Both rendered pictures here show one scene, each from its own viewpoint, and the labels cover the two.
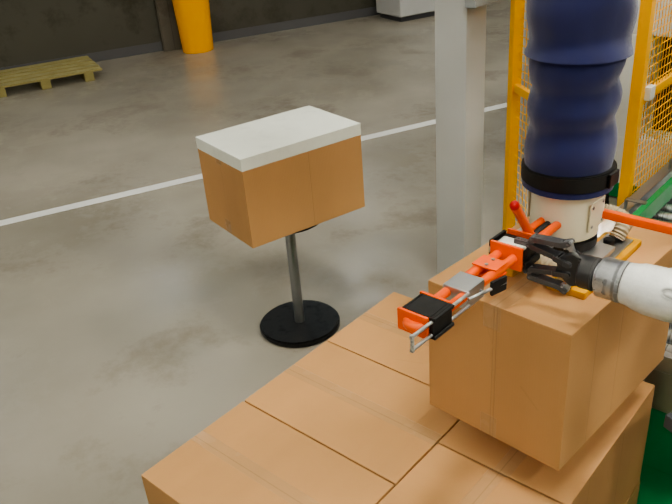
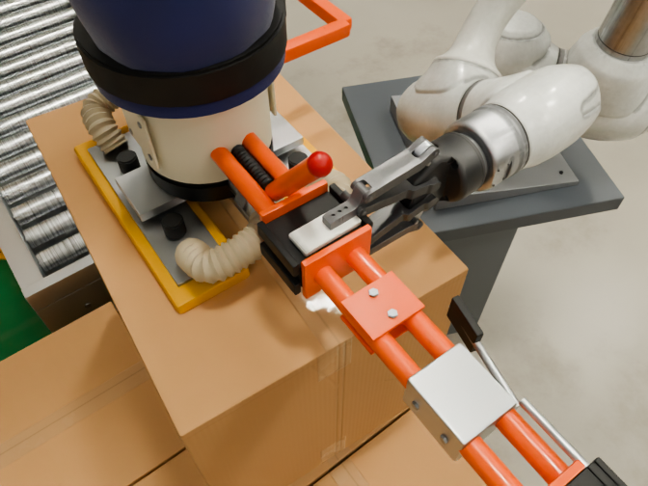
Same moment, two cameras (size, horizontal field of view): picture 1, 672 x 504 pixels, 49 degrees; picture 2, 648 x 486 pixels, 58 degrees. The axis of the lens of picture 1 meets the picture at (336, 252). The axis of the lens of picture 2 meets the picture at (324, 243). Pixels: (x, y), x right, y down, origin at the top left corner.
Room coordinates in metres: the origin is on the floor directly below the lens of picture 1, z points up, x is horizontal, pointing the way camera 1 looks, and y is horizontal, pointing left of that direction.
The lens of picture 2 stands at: (1.42, -0.05, 1.68)
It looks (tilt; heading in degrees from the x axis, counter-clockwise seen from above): 53 degrees down; 281
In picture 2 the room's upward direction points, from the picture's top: straight up
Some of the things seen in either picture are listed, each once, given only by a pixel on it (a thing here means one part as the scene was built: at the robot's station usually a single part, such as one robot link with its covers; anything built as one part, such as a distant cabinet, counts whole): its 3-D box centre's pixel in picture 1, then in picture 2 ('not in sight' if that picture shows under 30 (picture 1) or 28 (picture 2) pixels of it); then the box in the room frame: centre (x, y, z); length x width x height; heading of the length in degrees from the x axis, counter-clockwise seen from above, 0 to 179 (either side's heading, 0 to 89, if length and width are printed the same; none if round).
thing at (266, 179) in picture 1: (282, 172); not in sight; (3.07, 0.21, 0.82); 0.60 x 0.40 x 0.40; 124
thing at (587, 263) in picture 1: (578, 269); (435, 176); (1.38, -0.53, 1.20); 0.09 x 0.07 x 0.08; 47
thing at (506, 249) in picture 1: (514, 249); (315, 237); (1.49, -0.42, 1.20); 0.10 x 0.08 x 0.06; 46
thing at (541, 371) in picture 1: (554, 322); (239, 266); (1.66, -0.58, 0.87); 0.60 x 0.40 x 0.40; 133
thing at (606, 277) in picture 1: (611, 278); (480, 149); (1.33, -0.58, 1.20); 0.09 x 0.06 x 0.09; 137
